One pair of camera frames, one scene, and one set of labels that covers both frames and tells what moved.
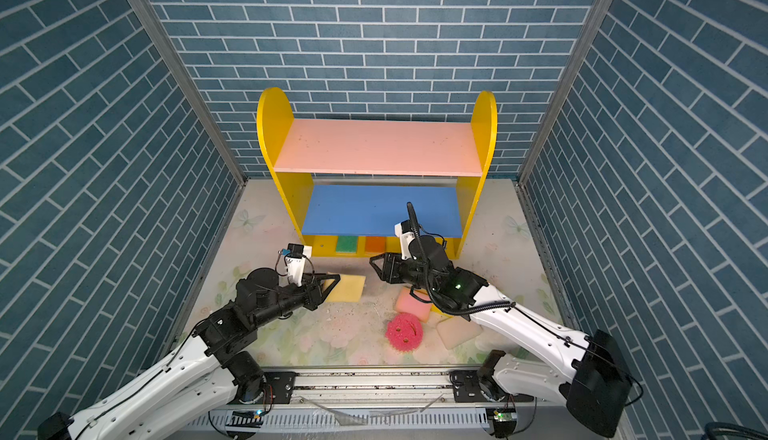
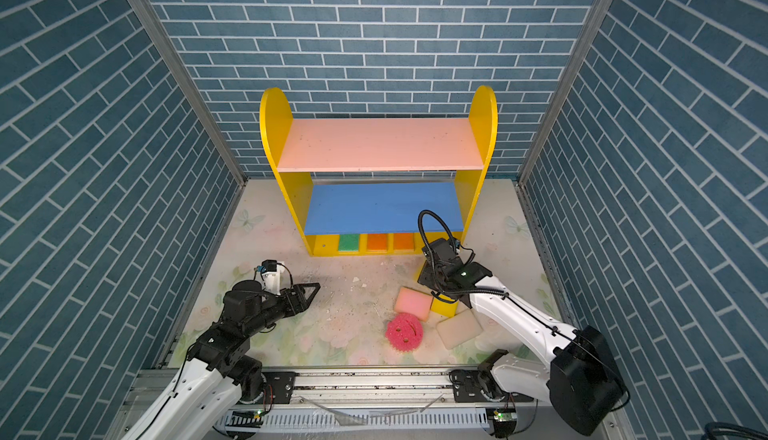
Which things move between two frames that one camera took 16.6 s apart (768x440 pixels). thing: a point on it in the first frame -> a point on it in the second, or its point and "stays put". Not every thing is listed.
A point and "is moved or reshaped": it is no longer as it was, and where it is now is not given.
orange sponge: (375, 245) stays put
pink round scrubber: (404, 332) stays put
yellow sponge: (348, 290) is moved or reshaped
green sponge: (346, 244) stays put
